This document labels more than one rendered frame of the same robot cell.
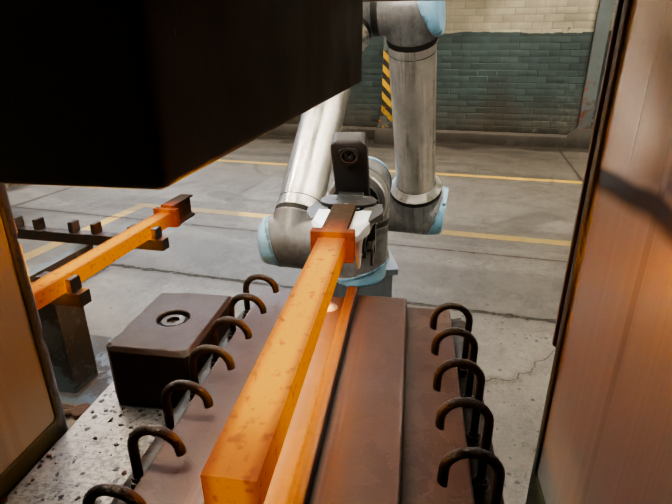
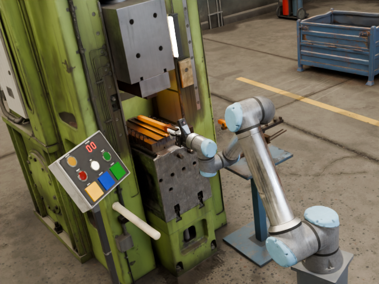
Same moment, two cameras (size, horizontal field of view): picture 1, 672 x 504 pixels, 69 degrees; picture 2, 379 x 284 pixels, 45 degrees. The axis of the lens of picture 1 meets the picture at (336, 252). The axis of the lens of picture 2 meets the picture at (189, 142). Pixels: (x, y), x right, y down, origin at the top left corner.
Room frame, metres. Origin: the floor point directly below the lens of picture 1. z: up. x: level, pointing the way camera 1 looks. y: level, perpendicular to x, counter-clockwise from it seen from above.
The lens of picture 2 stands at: (2.34, -1.60, 2.11)
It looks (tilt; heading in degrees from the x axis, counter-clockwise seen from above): 26 degrees down; 136
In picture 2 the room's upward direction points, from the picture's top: 9 degrees counter-clockwise
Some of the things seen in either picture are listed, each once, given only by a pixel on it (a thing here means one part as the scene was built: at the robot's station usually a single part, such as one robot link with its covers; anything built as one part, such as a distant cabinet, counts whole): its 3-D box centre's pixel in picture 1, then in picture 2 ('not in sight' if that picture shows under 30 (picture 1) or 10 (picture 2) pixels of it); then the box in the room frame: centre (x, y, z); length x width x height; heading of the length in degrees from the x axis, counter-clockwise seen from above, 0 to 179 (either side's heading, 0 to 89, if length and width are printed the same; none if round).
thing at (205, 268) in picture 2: not in sight; (192, 268); (0.52, -0.03, 0.01); 0.58 x 0.39 x 0.01; 81
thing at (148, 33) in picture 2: not in sight; (133, 35); (0.27, 0.05, 1.56); 0.42 x 0.39 x 0.40; 171
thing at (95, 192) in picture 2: not in sight; (93, 191); (0.62, -0.65, 1.01); 0.07 x 0.05 x 0.07; 106
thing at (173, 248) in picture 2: not in sight; (170, 221); (0.26, 0.07, 0.23); 0.55 x 0.37 x 0.47; 171
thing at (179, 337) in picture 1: (177, 345); (183, 130); (0.44, 0.17, 0.95); 0.12 x 0.08 x 0.06; 171
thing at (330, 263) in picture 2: not in sight; (321, 251); (1.51, -0.08, 0.65); 0.19 x 0.19 x 0.10
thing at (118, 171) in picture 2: not in sight; (117, 171); (0.56, -0.46, 1.01); 0.07 x 0.05 x 0.07; 106
